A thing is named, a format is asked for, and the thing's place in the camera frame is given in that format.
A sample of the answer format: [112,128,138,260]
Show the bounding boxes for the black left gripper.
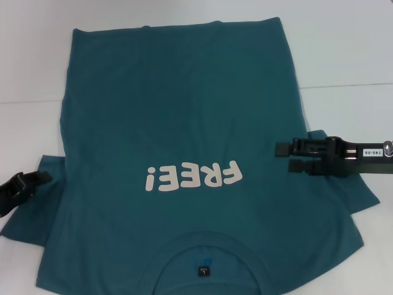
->
[0,170,53,218]

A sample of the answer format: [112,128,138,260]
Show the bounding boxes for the teal blue FREE t-shirt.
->
[0,17,381,295]

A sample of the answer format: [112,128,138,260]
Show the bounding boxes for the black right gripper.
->
[275,136,393,179]

